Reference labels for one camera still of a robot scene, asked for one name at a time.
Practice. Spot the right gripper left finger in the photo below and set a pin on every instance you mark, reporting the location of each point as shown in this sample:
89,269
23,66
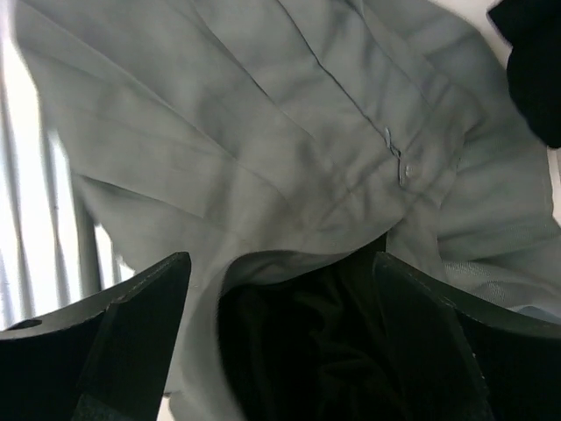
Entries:
106,357

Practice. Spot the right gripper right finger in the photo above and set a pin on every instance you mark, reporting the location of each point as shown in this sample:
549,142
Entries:
463,358

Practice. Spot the grey pleated skirt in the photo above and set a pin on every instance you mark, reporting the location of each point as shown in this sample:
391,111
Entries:
283,145

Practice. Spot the long black skirt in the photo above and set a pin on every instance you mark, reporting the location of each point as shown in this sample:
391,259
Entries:
532,29

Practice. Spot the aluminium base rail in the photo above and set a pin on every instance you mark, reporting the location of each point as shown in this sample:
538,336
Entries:
52,251

